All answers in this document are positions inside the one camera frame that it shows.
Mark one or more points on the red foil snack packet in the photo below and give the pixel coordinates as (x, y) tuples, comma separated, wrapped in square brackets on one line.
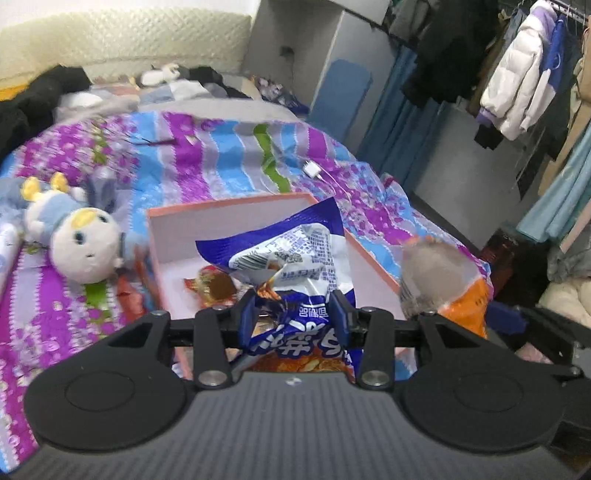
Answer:
[(214, 286)]

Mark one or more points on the floral striped bedspread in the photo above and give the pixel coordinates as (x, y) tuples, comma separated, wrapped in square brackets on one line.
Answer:
[(221, 152)]

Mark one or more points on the blue curtain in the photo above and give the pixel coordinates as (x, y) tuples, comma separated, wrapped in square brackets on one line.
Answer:
[(397, 124)]

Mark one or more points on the light blue hanging garment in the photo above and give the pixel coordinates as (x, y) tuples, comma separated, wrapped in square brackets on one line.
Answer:
[(558, 198)]

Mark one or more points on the white puffer jacket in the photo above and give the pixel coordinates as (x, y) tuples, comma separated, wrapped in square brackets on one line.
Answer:
[(517, 69)]

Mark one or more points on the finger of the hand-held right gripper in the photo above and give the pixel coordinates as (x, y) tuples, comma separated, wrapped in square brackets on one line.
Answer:
[(504, 319)]

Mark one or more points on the small black and white plush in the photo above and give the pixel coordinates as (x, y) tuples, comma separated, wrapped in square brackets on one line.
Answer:
[(161, 74)]

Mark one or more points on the pile of black clothes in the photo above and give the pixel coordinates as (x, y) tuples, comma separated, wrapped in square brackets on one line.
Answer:
[(32, 99)]

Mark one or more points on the white and blue plush doll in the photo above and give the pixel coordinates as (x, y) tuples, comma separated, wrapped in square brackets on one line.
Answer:
[(85, 244)]

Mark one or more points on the orange snack packet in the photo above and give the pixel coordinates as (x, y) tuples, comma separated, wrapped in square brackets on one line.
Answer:
[(443, 281)]

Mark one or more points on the white cabinet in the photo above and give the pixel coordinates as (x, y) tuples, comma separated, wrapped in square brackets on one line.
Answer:
[(286, 27)]

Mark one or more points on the blue snack packet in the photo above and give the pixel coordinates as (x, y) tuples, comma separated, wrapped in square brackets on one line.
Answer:
[(295, 258)]

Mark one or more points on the beige hanging coat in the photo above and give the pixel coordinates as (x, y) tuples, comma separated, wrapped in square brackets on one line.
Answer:
[(577, 120)]

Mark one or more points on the cream quilted headboard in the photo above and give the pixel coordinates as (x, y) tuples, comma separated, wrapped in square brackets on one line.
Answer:
[(115, 41)]

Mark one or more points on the pink shoebox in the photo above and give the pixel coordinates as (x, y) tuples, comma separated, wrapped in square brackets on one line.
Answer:
[(180, 240)]

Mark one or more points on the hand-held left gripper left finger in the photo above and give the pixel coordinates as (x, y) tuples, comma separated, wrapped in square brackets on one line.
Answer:
[(247, 318)]

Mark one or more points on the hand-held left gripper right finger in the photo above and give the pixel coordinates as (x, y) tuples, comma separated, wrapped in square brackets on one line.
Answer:
[(340, 318)]

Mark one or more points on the blue chair back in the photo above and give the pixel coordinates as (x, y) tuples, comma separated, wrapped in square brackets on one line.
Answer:
[(341, 97)]

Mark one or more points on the black hanging jacket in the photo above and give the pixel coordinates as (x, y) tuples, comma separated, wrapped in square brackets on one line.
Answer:
[(448, 46)]

